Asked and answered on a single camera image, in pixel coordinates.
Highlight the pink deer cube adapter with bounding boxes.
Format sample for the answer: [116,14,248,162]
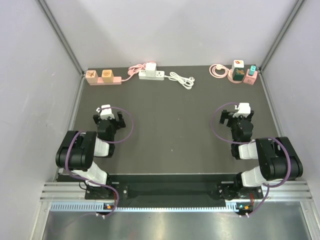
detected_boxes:
[85,70,99,85]

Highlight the orange cube adapter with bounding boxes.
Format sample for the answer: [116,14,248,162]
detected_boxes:
[101,69,114,83]

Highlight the white power strip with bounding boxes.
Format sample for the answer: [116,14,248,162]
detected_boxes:
[138,70,165,81]

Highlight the white cube adapter plug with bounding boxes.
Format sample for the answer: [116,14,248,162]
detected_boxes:
[145,62,157,78]

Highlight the pink power strip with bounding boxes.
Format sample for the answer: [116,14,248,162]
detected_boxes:
[88,76,122,86]

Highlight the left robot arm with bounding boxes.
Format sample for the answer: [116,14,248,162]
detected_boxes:
[55,111,126,199]

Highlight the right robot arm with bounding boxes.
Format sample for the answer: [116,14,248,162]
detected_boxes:
[218,109,303,200]

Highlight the pink cube socket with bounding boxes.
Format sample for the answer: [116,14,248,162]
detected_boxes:
[243,69,258,85]

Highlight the pink round socket base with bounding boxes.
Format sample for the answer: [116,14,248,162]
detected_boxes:
[227,69,243,84]

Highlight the teal charger plug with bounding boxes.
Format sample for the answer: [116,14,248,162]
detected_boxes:
[248,65,257,76]

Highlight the green cube adapter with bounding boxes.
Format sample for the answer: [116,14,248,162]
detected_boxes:
[232,68,245,81]

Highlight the white cube adapter with picture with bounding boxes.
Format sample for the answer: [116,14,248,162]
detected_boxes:
[231,59,245,72]

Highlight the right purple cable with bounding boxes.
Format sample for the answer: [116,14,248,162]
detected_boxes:
[211,102,292,218]

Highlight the purple cable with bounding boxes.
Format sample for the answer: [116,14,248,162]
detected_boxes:
[211,102,292,218]
[64,106,135,220]

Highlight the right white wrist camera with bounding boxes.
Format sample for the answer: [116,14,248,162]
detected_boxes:
[232,102,251,118]

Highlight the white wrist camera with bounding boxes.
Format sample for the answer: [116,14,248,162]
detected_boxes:
[232,102,251,118]
[96,104,115,120]

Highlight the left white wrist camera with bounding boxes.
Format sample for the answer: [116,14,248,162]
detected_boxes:
[96,104,115,120]

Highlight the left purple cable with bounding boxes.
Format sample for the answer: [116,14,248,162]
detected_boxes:
[64,106,135,220]

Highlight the white coiled power cord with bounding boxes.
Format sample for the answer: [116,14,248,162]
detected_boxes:
[164,71,196,91]

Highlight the pink power strip cord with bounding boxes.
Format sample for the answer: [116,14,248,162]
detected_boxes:
[121,62,151,82]

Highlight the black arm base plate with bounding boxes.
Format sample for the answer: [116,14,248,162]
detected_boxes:
[84,181,265,201]

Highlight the aluminium frame rail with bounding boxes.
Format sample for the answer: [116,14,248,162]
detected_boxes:
[40,180,313,202]

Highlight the white slotted cable duct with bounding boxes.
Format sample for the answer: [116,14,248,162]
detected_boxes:
[50,202,249,213]

